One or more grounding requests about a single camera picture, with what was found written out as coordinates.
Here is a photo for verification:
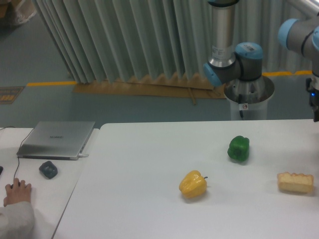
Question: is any slice of bread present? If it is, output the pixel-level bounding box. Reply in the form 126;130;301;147
277;172;314;194

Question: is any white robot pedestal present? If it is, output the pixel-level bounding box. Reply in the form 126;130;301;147
224;76;275;120

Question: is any black mouse cable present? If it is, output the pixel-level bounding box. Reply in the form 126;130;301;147
0;126;35;179

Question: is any pale green folding curtain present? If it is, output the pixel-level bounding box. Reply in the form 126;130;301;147
32;0;319;84

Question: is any yellow bell pepper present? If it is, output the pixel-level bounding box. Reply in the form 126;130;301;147
179;170;207;199

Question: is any person's hand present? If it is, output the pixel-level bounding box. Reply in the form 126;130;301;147
3;178;31;207

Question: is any white sleeved forearm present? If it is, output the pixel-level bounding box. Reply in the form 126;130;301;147
0;201;35;239

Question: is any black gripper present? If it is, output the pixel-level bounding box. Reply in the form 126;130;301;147
306;78;319;122

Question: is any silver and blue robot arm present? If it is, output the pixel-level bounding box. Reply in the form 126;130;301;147
203;0;319;122

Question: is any brown cardboard sheet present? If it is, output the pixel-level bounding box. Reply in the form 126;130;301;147
73;73;225;105

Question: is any cardboard box with plastic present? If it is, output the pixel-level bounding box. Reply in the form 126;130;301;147
0;0;37;27

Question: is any white laptop plug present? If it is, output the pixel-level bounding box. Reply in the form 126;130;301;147
78;154;89;158

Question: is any green bell pepper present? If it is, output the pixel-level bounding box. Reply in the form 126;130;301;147
227;135;250;162

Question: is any silver closed laptop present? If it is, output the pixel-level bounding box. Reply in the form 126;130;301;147
17;121;95;160

